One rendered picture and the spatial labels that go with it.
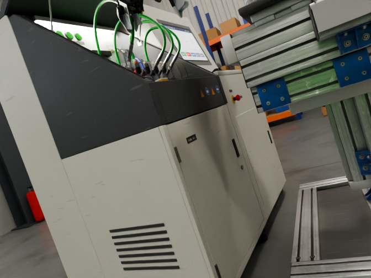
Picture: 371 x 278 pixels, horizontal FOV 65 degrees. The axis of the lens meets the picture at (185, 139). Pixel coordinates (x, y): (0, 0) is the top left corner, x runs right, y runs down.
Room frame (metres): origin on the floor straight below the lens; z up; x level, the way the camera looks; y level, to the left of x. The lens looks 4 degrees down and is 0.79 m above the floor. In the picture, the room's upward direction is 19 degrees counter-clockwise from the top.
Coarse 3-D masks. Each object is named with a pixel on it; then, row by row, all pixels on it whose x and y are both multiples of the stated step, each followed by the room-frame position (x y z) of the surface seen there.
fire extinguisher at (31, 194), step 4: (28, 188) 4.40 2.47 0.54; (32, 192) 4.38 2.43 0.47; (28, 196) 4.35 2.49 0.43; (32, 196) 4.35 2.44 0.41; (28, 200) 4.36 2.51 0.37; (32, 200) 4.35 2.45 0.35; (36, 200) 4.38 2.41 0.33; (32, 204) 4.34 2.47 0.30; (36, 204) 4.36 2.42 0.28; (32, 208) 4.35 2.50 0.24; (36, 208) 4.35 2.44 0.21; (40, 208) 4.39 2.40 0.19; (36, 212) 4.35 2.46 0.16; (40, 212) 4.37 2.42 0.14; (36, 216) 4.35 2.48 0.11; (40, 216) 4.36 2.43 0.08; (36, 220) 4.35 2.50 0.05; (40, 220) 4.37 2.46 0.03
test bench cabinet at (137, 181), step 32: (160, 128) 1.05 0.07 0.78; (64, 160) 1.32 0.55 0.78; (96, 160) 1.23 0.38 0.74; (128, 160) 1.14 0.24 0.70; (160, 160) 1.07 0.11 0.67; (96, 192) 1.26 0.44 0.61; (128, 192) 1.17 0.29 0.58; (160, 192) 1.09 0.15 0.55; (256, 192) 1.63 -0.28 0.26; (96, 224) 1.30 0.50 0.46; (128, 224) 1.20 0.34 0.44; (160, 224) 1.12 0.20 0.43; (192, 224) 1.05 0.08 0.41; (128, 256) 1.23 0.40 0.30; (160, 256) 1.15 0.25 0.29; (192, 256) 1.07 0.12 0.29
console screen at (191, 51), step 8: (168, 24) 2.03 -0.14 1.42; (176, 24) 2.15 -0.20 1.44; (176, 32) 2.07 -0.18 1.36; (184, 32) 2.19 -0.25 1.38; (176, 40) 1.99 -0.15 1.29; (184, 40) 2.11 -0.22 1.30; (192, 40) 2.23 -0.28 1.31; (176, 48) 1.93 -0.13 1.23; (184, 48) 2.03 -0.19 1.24; (192, 48) 2.14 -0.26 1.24; (200, 48) 2.28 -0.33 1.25; (184, 56) 1.96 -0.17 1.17; (192, 56) 2.06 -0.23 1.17; (200, 56) 2.19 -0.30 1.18; (200, 64) 2.11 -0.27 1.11; (208, 64) 2.23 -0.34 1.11
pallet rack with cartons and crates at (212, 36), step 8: (208, 16) 7.24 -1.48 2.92; (200, 24) 6.53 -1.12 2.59; (224, 24) 6.47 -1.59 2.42; (232, 24) 6.40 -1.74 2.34; (240, 24) 6.82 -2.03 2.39; (248, 24) 6.12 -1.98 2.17; (208, 32) 6.70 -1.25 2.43; (216, 32) 6.64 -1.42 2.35; (224, 32) 6.49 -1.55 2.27; (232, 32) 6.28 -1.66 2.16; (208, 40) 6.55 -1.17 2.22; (216, 40) 6.44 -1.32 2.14; (208, 48) 6.53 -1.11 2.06; (216, 48) 7.26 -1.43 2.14; (224, 64) 7.24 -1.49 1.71; (264, 112) 6.40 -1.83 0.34; (280, 112) 6.28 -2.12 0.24; (288, 112) 6.03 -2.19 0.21; (272, 120) 6.18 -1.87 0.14
